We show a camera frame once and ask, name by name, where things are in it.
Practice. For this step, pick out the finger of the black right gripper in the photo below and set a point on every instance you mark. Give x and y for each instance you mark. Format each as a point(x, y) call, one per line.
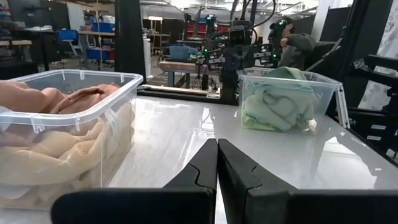
point(232, 59)
point(246, 59)

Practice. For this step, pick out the person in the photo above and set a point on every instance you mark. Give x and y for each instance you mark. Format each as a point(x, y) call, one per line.
point(298, 46)

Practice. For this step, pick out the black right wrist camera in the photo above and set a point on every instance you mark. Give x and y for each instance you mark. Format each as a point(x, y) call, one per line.
point(238, 35)

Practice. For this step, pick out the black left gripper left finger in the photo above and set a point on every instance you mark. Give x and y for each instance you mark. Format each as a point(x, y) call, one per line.
point(155, 205)

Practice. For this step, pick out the peach pink towel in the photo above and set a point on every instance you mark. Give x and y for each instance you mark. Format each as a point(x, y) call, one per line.
point(31, 98)

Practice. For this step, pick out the black pillar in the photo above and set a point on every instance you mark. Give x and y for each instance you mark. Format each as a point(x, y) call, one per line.
point(130, 40)

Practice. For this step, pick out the wooden workbench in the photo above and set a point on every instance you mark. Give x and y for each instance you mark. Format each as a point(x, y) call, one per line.
point(180, 66)

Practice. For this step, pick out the clear plastic bin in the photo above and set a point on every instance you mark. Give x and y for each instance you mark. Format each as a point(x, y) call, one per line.
point(326, 93)
point(130, 93)

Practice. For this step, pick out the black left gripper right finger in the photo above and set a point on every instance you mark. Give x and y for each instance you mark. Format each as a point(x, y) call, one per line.
point(295, 208)

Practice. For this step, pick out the blue plastic container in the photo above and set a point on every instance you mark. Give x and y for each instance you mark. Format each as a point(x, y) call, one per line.
point(183, 53)

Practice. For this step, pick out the blue plastic crate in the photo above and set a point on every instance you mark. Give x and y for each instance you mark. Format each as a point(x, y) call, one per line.
point(104, 27)
point(98, 53)
point(67, 35)

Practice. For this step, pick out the white cylinder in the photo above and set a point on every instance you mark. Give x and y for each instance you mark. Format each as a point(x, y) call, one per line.
point(147, 56)

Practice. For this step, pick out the pale green towel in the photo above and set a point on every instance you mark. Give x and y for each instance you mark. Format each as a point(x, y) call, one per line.
point(273, 109)
point(286, 73)

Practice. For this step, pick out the orange towel with white grid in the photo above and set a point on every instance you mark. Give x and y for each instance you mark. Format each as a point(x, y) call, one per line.
point(46, 155)

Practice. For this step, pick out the red storage boxes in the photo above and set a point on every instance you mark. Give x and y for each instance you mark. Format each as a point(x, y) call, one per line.
point(202, 31)

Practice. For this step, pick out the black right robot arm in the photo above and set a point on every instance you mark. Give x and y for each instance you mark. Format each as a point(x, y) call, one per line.
point(228, 90)

